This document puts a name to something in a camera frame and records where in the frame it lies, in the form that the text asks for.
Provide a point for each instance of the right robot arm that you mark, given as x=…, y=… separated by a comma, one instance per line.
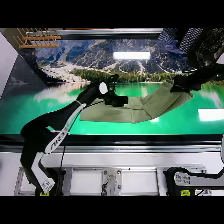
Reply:
x=206, y=75

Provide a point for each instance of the pale green T-shirt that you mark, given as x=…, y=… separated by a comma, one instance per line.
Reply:
x=133, y=111

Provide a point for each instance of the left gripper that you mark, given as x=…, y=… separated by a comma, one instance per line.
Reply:
x=117, y=100

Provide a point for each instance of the brown clothes hanger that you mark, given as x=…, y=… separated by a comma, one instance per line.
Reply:
x=40, y=33
x=38, y=46
x=41, y=38

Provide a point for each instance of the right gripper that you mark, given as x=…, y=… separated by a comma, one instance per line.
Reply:
x=181, y=85

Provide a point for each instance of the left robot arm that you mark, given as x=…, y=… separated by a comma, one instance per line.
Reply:
x=50, y=128

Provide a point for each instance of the silver frame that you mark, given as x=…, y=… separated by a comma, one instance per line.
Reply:
x=133, y=156

